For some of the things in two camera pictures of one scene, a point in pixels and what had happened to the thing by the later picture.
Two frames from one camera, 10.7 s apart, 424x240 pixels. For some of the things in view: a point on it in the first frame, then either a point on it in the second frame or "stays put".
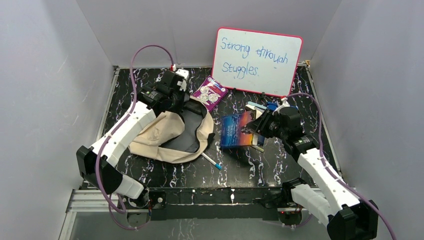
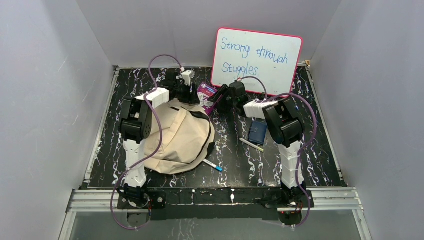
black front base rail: [215, 204] stays put
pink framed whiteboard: [256, 62] stays put
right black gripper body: [269, 126] to [226, 101]
